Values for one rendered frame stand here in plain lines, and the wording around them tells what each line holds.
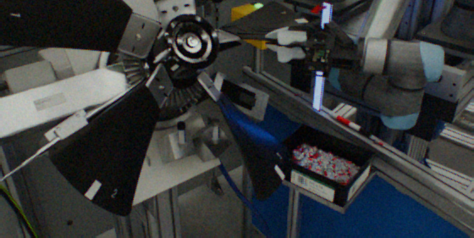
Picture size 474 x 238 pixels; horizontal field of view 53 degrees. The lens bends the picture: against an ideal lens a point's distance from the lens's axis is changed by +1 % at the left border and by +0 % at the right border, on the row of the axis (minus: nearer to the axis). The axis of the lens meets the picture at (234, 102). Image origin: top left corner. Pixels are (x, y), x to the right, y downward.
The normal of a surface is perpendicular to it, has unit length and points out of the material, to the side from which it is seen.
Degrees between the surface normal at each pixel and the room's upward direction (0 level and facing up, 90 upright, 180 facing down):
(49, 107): 50
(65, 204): 90
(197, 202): 0
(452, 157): 0
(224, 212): 0
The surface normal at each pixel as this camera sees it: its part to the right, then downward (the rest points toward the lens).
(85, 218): 0.60, 0.42
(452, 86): -0.66, 0.40
